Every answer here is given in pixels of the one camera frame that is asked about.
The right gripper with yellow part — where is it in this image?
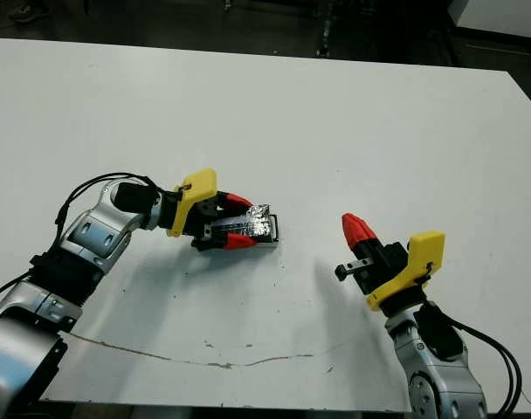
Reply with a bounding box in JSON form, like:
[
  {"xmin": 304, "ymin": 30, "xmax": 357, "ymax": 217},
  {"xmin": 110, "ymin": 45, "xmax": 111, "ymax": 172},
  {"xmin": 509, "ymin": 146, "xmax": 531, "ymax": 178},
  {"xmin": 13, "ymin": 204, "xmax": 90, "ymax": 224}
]
[{"xmin": 334, "ymin": 212, "xmax": 447, "ymax": 315}]

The left gripper with yellow part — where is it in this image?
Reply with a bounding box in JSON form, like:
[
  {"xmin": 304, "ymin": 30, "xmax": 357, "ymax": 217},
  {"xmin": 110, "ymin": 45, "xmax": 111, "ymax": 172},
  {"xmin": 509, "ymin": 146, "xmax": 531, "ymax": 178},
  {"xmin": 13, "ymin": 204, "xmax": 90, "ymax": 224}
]
[{"xmin": 153, "ymin": 167, "xmax": 258, "ymax": 254}]

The black foil-wrapped box lid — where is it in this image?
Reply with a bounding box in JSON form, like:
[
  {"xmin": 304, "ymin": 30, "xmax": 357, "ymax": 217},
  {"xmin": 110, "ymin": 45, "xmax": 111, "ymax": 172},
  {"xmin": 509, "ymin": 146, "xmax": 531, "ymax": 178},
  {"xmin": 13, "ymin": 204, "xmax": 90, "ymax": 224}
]
[{"xmin": 203, "ymin": 202, "xmax": 276, "ymax": 245}]

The white cabinet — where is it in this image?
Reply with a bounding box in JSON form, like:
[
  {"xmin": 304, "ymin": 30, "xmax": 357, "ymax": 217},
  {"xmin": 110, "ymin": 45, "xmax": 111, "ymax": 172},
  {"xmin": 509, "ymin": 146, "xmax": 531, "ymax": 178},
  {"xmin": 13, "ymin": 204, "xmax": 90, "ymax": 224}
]
[{"xmin": 447, "ymin": 0, "xmax": 531, "ymax": 39}]

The dark shoe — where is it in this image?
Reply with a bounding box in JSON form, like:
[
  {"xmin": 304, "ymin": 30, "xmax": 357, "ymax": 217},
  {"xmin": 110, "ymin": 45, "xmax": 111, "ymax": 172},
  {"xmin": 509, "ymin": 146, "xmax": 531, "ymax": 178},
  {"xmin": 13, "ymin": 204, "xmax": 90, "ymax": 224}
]
[{"xmin": 6, "ymin": 1, "xmax": 52, "ymax": 24}]

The white-lined camera box base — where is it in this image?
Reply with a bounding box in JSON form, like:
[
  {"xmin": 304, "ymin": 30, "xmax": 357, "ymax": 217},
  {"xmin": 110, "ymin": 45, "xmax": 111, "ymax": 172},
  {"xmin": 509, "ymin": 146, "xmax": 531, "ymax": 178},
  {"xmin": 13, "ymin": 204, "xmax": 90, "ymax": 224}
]
[{"xmin": 247, "ymin": 212, "xmax": 281, "ymax": 251}]

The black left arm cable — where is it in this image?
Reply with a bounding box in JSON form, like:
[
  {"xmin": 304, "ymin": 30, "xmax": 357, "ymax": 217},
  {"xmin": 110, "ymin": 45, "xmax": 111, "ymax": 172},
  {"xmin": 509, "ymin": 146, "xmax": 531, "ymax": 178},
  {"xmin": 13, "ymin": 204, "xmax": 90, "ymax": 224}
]
[{"xmin": 52, "ymin": 170, "xmax": 162, "ymax": 229}]

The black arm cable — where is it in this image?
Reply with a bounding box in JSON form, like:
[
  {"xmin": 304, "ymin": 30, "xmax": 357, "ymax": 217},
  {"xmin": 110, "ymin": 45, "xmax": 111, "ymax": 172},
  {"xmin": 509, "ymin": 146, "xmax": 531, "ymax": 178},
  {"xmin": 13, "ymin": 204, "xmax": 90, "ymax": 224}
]
[
  {"xmin": 52, "ymin": 170, "xmax": 162, "ymax": 229},
  {"xmin": 417, "ymin": 303, "xmax": 525, "ymax": 416}
]

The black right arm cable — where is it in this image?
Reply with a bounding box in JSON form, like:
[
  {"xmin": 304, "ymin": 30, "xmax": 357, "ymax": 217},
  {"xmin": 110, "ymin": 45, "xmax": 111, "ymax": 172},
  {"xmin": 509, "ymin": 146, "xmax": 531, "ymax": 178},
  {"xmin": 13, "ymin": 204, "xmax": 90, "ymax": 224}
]
[{"xmin": 417, "ymin": 303, "xmax": 525, "ymax": 416}]

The black metal floor post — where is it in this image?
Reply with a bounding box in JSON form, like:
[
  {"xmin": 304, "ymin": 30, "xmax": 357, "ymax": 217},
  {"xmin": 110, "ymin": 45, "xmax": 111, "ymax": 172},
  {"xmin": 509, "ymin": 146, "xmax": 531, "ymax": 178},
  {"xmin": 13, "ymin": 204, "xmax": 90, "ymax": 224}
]
[{"xmin": 314, "ymin": 0, "xmax": 337, "ymax": 58}]

